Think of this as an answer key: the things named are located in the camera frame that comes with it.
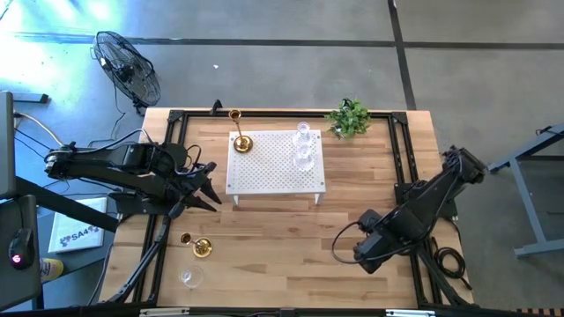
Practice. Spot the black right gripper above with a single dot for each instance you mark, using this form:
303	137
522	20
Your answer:
370	257

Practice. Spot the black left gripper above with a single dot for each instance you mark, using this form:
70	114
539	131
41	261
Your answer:
187	185

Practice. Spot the tall gold candlestick holder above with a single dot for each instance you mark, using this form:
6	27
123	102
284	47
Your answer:
242	144
202	247

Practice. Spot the clear glass candle holder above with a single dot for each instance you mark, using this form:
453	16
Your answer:
194	277
302	137
303	163

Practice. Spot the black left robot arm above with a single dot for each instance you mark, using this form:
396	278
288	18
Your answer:
110	163

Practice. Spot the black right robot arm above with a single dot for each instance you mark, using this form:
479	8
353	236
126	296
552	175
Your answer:
423	207

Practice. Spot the white perforated metal shelf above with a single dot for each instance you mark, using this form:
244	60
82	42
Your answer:
273	176

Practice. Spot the white printed box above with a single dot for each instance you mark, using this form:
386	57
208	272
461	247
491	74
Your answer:
75	235

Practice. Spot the black desk beam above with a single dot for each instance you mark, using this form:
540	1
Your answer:
66	204

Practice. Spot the green potted plant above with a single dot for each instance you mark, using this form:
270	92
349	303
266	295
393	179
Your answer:
348	121

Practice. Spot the black floor fan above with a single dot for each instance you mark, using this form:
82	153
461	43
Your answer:
128	72

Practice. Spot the grey metal table base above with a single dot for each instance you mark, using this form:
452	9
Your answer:
531	211

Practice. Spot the black computer mouse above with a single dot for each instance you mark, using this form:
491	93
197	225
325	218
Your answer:
22	246

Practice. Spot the grey metal foot bar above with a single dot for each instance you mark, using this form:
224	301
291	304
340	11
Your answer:
31	98

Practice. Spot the dark grey panel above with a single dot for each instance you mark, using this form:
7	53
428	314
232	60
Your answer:
6	145

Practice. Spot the dark desk top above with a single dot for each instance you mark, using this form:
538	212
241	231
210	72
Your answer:
13	290

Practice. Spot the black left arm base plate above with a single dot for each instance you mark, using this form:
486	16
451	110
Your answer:
136	210

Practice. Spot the silver aluminium rail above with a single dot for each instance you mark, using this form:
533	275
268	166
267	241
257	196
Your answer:
165	312
410	313

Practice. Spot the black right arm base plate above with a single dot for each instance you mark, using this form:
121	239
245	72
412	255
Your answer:
449	210

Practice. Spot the black aluminium table frame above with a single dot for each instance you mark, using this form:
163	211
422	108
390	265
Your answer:
286	114

